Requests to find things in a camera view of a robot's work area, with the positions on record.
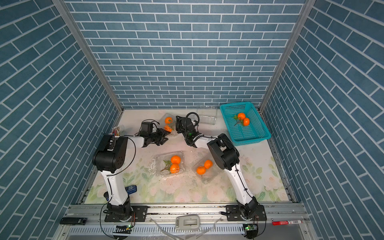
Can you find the red marker pen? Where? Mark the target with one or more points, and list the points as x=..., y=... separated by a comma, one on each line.
x=280, y=223

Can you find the pink pen cup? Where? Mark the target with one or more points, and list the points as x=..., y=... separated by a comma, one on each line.
x=116, y=131

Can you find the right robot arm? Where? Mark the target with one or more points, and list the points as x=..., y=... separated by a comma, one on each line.
x=225, y=155

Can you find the grey box on rail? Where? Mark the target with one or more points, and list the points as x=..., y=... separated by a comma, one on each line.
x=188, y=223

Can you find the blue card on table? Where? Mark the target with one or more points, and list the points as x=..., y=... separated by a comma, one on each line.
x=131, y=189

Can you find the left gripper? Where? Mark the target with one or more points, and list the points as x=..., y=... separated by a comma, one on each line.
x=162, y=136

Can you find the black device on rail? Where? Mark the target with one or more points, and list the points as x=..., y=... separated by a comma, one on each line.
x=73, y=221

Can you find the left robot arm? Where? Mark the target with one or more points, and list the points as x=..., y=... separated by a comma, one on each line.
x=109, y=159

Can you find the teal plastic basket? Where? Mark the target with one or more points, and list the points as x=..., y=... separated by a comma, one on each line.
x=256, y=132

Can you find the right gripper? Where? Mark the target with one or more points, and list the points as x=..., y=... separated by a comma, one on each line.
x=180, y=122

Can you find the orange pair with leaves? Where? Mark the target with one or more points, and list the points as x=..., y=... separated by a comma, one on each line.
x=242, y=119

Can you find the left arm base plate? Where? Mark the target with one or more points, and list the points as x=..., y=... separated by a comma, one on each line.
x=138, y=214

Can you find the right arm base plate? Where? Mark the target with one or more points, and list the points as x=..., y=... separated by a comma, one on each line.
x=233, y=214

